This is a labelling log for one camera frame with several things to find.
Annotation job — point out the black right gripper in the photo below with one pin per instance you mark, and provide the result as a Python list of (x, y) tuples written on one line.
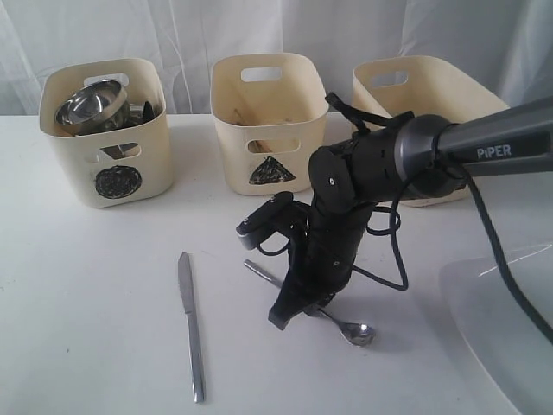
[(324, 266)]

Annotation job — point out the stainless steel spoon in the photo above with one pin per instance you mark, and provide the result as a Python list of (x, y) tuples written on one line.
[(358, 334)]

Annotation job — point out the stainless steel table knife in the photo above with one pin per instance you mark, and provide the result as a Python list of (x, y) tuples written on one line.
[(186, 287)]

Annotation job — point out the white square plate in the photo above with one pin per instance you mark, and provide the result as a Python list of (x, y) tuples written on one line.
[(504, 340)]

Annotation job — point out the steel mug with solid handle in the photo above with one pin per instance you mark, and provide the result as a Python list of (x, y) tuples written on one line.
[(141, 114)]

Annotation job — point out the stainless steel bowl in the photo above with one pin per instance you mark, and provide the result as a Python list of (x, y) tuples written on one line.
[(99, 107)]

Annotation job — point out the wooden chopstick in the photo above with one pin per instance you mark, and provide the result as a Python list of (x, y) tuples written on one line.
[(260, 146)]

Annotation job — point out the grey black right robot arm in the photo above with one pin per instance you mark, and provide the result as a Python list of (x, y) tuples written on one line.
[(388, 160)]

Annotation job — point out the cream bin with triangle mark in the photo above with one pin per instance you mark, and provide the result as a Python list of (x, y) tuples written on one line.
[(277, 97)]

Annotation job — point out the cream bin with circle mark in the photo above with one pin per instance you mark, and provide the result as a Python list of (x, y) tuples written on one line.
[(96, 179)]

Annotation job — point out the cream bin with square mark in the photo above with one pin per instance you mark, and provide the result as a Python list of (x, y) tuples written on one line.
[(423, 85)]

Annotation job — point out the white curtain backdrop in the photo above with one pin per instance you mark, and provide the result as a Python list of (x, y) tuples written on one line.
[(505, 45)]

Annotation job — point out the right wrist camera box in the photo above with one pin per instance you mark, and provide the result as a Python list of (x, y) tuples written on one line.
[(280, 214)]

